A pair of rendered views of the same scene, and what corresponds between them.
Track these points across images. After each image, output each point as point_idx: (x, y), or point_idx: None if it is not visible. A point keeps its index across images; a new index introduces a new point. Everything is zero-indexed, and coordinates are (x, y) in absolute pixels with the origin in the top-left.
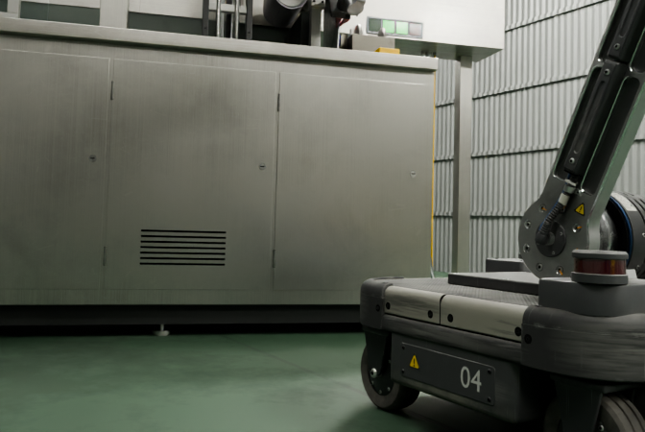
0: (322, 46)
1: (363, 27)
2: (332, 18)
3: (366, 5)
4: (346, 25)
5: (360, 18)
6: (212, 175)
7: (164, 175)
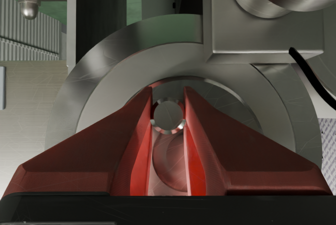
0: None
1: (13, 80)
2: None
3: (6, 139)
4: (57, 80)
5: (21, 102)
6: None
7: None
